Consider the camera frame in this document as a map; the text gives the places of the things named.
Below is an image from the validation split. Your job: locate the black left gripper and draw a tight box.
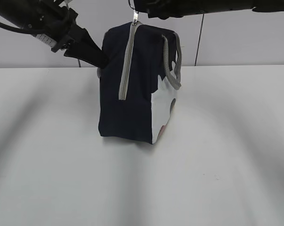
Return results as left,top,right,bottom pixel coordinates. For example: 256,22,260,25
36,0,109,68

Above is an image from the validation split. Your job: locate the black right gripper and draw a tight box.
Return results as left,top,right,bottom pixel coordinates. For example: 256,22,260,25
133,0,252,19

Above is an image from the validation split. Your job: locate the navy and white lunch bag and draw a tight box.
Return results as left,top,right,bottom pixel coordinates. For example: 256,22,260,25
98,0,182,144

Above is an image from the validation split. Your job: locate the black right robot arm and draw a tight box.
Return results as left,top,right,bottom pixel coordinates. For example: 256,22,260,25
133,0,284,20

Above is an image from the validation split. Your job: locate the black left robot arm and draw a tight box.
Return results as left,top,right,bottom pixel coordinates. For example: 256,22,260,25
0,0,109,68

